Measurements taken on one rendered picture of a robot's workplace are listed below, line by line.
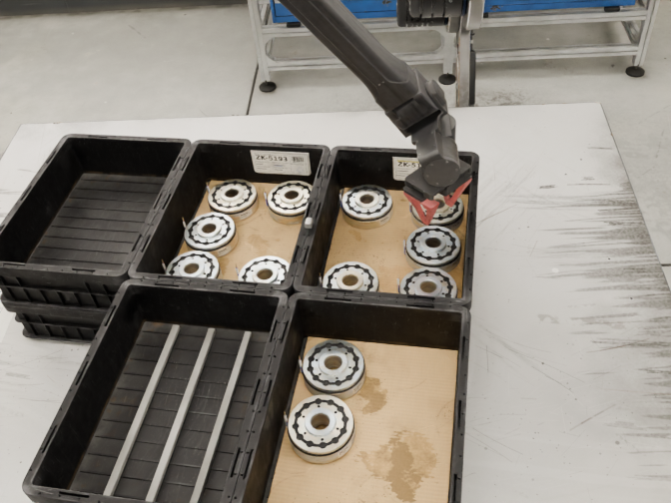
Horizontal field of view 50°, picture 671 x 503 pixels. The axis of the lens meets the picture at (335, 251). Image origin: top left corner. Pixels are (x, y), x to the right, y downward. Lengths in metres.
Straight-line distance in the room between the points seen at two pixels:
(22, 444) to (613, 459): 1.04
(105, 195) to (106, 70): 2.22
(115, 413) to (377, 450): 0.44
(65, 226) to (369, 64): 0.82
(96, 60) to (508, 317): 2.92
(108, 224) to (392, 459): 0.80
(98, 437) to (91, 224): 0.53
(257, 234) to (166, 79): 2.25
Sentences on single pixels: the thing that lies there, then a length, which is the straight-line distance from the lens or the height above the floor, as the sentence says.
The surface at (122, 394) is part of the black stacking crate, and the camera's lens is 1.28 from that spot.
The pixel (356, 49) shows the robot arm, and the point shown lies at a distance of 1.03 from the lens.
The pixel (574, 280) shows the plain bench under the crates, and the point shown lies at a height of 0.70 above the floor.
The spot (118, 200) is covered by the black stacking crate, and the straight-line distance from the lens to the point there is 1.63.
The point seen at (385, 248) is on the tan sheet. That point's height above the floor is 0.83.
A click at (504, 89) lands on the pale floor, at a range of 3.34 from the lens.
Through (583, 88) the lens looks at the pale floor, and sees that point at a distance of 3.39.
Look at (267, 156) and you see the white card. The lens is 1.52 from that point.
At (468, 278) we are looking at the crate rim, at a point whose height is 0.93.
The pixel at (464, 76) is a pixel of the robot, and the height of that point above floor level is 0.70.
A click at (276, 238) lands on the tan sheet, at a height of 0.83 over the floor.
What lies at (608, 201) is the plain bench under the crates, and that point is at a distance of 1.74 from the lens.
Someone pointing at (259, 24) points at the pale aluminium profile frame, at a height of 0.33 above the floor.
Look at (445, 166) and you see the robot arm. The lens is 1.11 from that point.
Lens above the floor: 1.83
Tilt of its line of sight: 46 degrees down
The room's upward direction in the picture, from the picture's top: 6 degrees counter-clockwise
